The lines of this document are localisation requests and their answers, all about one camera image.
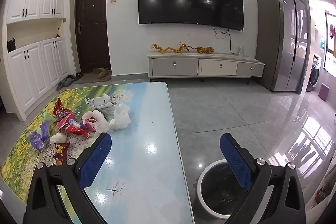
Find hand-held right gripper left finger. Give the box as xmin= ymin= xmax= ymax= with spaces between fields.
xmin=23 ymin=132 xmax=113 ymax=224

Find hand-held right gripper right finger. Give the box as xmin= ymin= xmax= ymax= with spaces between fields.
xmin=220 ymin=133 xmax=307 ymax=224

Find white round trash bin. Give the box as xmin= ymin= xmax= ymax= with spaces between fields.
xmin=197 ymin=160 xmax=259 ymax=219

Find red shiny wrapper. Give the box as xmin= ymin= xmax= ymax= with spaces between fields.
xmin=64 ymin=124 xmax=91 ymax=138

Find pink and white wrapper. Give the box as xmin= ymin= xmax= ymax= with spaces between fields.
xmin=82 ymin=111 xmax=97 ymax=130

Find pink packet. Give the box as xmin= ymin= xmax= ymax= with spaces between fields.
xmin=56 ymin=114 xmax=75 ymax=130

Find purple wrapper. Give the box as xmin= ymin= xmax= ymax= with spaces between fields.
xmin=28 ymin=122 xmax=50 ymax=152

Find green paper scrap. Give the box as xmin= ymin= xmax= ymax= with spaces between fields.
xmin=43 ymin=112 xmax=57 ymax=125

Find brown red snack packet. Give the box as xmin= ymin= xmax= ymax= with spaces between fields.
xmin=51 ymin=142 xmax=71 ymax=165

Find white crumpled plastic wrap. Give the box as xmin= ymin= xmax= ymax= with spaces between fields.
xmin=91 ymin=109 xmax=109 ymax=133

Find small white tissue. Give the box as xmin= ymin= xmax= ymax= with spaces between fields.
xmin=50 ymin=132 xmax=67 ymax=144

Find white printed plastic bag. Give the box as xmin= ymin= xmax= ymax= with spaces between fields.
xmin=84 ymin=94 xmax=124 ymax=109

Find landscape printed folding table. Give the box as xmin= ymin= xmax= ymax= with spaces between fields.
xmin=0 ymin=82 xmax=195 ymax=224

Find brown door mat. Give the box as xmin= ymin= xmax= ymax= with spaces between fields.
xmin=73 ymin=72 xmax=111 ymax=85

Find white low television stand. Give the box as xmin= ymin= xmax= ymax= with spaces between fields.
xmin=146 ymin=50 xmax=265 ymax=82

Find white panelled hallway cabinet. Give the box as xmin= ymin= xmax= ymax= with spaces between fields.
xmin=3 ymin=0 xmax=70 ymax=122

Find purple square stool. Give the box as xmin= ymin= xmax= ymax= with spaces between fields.
xmin=319 ymin=84 xmax=331 ymax=101

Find grey washing machine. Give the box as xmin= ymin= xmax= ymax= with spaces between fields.
xmin=310 ymin=55 xmax=321 ymax=92

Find silver double-door refrigerator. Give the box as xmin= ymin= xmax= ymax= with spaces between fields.
xmin=256 ymin=0 xmax=310 ymax=94

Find dark brown entrance door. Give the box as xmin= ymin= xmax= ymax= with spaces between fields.
xmin=75 ymin=0 xmax=112 ymax=75

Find golden dragon figurine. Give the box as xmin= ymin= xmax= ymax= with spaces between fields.
xmin=150 ymin=43 xmax=196 ymax=54

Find black television cable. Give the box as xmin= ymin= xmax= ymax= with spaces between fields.
xmin=213 ymin=27 xmax=235 ymax=54

